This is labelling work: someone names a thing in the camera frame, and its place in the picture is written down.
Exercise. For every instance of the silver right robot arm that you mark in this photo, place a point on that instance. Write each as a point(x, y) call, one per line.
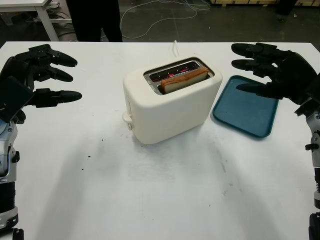
point(315, 132)

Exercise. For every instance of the blue plastic tray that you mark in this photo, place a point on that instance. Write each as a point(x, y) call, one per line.
point(245, 117)

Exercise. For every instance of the white shoe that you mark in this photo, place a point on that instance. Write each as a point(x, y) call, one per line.
point(54, 4)

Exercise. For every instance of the white desk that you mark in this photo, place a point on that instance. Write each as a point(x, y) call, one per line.
point(20, 4)

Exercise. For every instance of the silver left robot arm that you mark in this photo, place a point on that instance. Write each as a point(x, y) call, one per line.
point(7, 150)

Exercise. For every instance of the toast slice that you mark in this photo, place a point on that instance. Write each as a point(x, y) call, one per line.
point(182, 81)

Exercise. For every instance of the white two-slot toaster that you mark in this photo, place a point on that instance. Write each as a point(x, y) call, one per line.
point(170, 115)

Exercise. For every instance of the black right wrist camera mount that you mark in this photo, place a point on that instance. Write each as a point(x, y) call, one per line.
point(308, 106)

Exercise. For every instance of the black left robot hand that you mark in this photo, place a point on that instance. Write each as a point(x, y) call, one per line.
point(20, 67)

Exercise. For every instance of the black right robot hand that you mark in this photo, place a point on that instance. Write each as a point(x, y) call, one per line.
point(295, 75)

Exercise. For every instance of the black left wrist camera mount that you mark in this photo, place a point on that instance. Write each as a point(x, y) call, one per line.
point(13, 98)

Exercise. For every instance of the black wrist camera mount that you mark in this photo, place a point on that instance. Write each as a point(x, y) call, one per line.
point(308, 106)
point(13, 98)

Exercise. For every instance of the person in black trousers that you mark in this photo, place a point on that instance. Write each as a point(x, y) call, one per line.
point(87, 20)

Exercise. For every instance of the black bag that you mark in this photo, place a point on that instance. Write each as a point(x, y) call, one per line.
point(283, 6)

